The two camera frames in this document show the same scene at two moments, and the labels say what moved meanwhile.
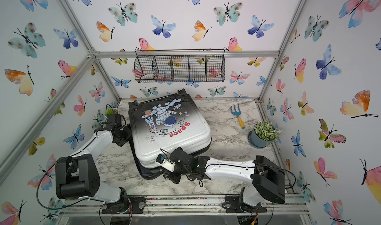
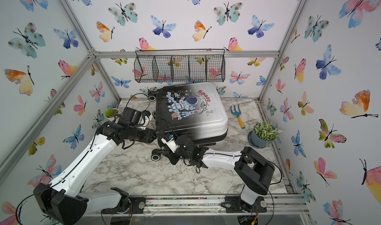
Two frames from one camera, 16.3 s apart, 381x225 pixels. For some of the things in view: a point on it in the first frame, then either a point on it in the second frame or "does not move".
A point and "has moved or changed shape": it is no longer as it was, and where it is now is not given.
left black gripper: x=128 y=129 → x=150 y=136
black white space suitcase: x=158 y=126 has moved or changed shape
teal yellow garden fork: x=238 y=113 does not move
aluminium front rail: x=287 y=206 does not move
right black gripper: x=172 y=177 → x=170 y=154
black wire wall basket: x=179 y=65 does not move
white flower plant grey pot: x=263 y=133 does not move
